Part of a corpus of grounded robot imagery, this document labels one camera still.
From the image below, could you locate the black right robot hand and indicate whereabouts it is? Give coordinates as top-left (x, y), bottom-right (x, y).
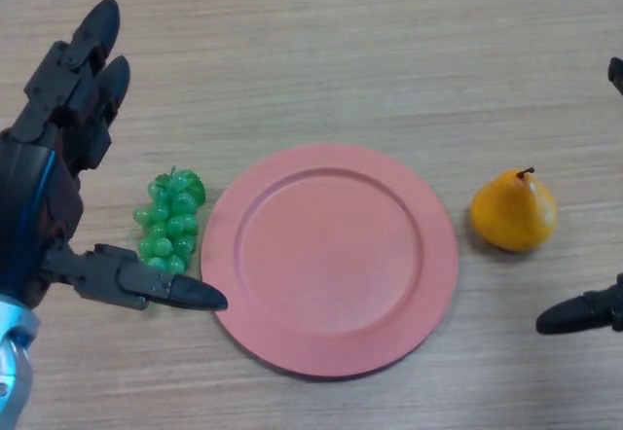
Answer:
top-left (535, 56), bottom-right (623, 337)

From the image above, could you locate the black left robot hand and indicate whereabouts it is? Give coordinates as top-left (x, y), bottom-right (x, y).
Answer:
top-left (0, 0), bottom-right (229, 312)

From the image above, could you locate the yellow pear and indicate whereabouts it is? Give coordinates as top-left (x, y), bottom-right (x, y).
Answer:
top-left (469, 166), bottom-right (558, 253)

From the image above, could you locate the pink round plate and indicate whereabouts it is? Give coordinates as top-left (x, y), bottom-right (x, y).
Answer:
top-left (200, 143), bottom-right (460, 380)

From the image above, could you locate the green grape bunch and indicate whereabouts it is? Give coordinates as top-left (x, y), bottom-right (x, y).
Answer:
top-left (132, 165), bottom-right (207, 312)

